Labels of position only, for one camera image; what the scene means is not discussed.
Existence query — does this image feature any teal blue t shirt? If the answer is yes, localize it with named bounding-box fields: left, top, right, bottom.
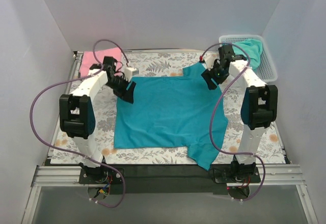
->
left=114, top=63, right=228, bottom=170

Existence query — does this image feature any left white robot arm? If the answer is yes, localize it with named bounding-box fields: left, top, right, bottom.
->
left=59, top=57, right=139, bottom=183

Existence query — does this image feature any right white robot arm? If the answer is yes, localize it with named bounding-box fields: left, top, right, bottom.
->
left=199, top=43, right=278, bottom=187

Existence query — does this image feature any pink folded t shirt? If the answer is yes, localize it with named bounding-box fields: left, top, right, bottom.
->
left=79, top=47, right=123, bottom=78

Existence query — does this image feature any light green t shirt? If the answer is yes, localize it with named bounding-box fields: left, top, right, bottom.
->
left=235, top=38, right=263, bottom=72

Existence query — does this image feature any white plastic basket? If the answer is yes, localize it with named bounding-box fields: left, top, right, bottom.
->
left=219, top=34, right=278, bottom=83

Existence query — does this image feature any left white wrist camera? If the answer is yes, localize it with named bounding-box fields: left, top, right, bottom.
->
left=124, top=67, right=139, bottom=81

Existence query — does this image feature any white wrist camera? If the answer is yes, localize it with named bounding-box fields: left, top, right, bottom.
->
left=124, top=67, right=139, bottom=81
left=199, top=54, right=215, bottom=70

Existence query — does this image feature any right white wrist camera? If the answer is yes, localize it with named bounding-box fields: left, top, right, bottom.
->
left=199, top=54, right=215, bottom=70

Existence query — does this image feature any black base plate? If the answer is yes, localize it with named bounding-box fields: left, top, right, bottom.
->
left=78, top=163, right=262, bottom=195

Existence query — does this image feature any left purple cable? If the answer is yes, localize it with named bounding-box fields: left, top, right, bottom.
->
left=30, top=39, right=129, bottom=208

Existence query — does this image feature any aluminium frame rail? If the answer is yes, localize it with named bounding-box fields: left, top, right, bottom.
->
left=32, top=164, right=306, bottom=186

